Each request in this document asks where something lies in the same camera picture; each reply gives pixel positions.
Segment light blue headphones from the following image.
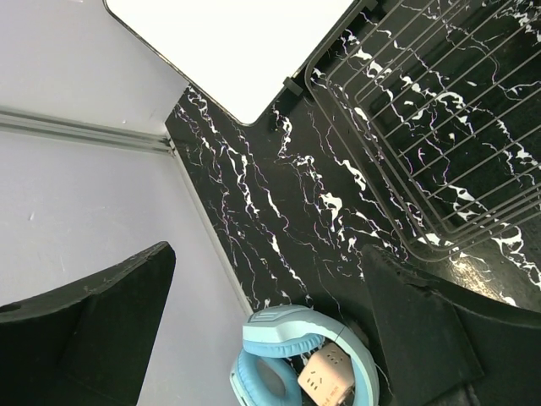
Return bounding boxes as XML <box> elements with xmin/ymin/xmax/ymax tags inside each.
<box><xmin>230</xmin><ymin>304</ymin><xmax>380</xmax><ymax>405</ymax></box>

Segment metal wire dish rack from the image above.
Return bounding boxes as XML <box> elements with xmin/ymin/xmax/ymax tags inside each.
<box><xmin>305</xmin><ymin>1</ymin><xmax>540</xmax><ymax>264</ymax></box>

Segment pink cube block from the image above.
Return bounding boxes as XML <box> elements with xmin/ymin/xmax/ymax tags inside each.
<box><xmin>298</xmin><ymin>343</ymin><xmax>354</xmax><ymax>406</ymax></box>

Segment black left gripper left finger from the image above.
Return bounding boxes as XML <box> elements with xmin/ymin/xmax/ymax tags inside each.
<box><xmin>1</xmin><ymin>241</ymin><xmax>176</xmax><ymax>405</ymax></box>

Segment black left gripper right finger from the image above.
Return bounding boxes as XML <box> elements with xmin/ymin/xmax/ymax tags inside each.
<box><xmin>362</xmin><ymin>245</ymin><xmax>540</xmax><ymax>405</ymax></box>

